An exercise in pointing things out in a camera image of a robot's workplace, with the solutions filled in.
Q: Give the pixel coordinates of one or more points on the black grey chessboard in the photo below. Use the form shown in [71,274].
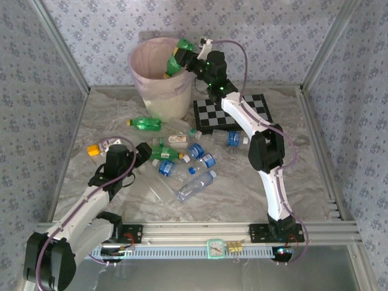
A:
[212,116]

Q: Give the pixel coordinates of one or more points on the small teal clock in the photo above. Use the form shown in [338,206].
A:
[216,249]

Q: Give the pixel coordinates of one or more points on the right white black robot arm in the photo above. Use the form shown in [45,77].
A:
[242,115]

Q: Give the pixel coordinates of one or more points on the clear bottle crane print label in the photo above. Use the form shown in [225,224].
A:
[177,139]

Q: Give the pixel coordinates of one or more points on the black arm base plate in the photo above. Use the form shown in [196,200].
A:
[257,233]
[135,235]

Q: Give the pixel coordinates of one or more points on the clear bottle blue cap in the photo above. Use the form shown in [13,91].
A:
[208,160]

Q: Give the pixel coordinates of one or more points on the Pocari Sweat bottle blue label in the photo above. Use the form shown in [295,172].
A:
[233,138]
[196,150]
[166,168]

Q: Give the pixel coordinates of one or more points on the aluminium mounting rail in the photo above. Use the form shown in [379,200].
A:
[197,232]

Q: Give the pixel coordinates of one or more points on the pink plastic bin liner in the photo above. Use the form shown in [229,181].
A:
[151,54]

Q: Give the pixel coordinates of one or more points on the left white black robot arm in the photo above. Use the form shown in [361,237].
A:
[78,206]

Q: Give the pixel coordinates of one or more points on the aluminium frame post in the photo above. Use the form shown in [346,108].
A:
[60,45]
[330,42]

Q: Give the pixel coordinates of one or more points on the yellow toy block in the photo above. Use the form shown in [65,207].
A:
[94,150]

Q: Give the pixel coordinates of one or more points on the clear bottle plant print label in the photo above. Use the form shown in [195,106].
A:
[194,132]

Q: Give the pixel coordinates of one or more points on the aluminium side rail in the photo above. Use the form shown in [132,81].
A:
[313,127]
[80,115]

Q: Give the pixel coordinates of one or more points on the white plastic bin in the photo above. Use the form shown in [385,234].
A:
[166,106]

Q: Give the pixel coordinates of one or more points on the green plastic soda bottle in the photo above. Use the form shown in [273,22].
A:
[147,123]
[172,67]

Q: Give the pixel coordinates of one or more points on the yellow terminal block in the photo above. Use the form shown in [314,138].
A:
[235,246]

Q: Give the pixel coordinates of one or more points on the small controller circuit board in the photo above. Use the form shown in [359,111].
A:
[283,253]
[116,253]

